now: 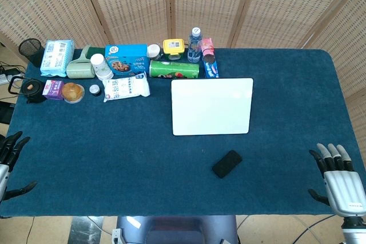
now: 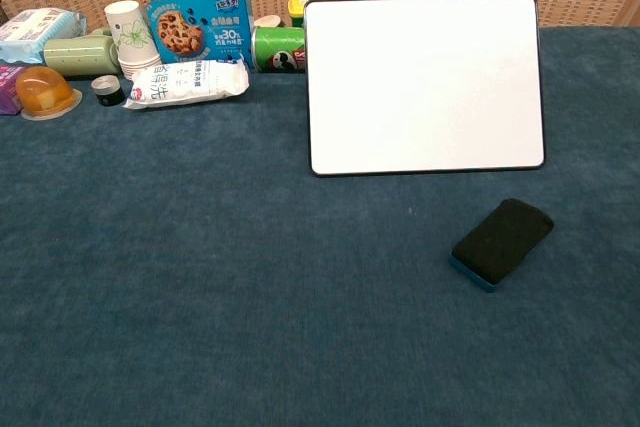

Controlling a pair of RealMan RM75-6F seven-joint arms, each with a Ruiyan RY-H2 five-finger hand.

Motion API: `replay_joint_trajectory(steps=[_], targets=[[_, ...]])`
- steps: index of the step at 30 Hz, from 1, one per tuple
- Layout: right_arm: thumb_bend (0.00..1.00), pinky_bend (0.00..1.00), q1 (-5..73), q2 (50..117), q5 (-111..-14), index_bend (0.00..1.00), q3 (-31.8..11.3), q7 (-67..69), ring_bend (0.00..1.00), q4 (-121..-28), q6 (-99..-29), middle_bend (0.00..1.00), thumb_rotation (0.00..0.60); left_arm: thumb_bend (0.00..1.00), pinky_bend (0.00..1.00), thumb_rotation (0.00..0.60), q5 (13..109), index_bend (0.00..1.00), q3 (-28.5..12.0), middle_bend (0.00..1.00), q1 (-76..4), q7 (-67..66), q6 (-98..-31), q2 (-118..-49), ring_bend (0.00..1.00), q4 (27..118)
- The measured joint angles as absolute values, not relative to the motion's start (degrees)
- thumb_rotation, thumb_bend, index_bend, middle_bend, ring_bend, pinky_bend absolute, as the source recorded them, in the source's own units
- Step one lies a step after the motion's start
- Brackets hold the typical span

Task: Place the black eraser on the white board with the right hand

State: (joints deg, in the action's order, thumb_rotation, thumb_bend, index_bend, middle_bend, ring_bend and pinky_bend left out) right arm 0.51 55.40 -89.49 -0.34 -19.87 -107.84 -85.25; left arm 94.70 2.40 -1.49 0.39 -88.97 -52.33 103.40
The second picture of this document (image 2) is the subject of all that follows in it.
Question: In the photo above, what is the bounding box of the black blue whiteboard eraser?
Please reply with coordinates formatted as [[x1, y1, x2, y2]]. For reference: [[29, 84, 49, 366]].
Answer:
[[449, 197, 556, 294]]

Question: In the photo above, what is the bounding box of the blue cookie box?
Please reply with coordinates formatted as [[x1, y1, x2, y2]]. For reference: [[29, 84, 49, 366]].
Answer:
[[139, 0, 255, 74]]

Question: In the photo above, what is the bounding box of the white wet wipes pack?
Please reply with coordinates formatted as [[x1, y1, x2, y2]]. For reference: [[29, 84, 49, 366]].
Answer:
[[0, 7, 88, 66]]

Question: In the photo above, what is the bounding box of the orange jelly pudding cup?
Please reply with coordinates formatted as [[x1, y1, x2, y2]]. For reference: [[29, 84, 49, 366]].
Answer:
[[14, 65, 83, 121]]

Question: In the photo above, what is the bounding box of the stack of white paper cups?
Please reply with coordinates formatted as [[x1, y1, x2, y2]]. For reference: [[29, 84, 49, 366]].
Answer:
[[103, 0, 163, 81]]

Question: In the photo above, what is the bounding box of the green Pringles can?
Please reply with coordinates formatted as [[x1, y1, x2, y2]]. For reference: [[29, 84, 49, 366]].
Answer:
[[250, 24, 308, 74]]

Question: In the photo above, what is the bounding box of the light green thermos bottle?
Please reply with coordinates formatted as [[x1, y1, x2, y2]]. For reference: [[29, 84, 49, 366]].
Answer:
[[42, 27, 122, 77]]

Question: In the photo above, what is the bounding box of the white whiteboard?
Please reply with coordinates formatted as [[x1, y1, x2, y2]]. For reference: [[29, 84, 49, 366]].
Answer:
[[302, 0, 547, 178]]

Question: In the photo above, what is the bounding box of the white detergent refill bag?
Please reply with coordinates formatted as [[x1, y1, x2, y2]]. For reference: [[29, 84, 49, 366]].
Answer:
[[122, 58, 251, 110]]

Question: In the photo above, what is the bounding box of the blue table cloth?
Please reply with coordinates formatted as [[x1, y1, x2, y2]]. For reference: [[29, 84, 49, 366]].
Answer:
[[0, 25, 640, 427]]

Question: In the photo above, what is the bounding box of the small black jar silver lid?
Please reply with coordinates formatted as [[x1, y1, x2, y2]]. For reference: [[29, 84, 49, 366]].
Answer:
[[90, 74, 125, 108]]

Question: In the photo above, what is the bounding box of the purple packet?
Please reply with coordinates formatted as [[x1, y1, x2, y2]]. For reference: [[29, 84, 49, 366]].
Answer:
[[0, 63, 26, 116]]

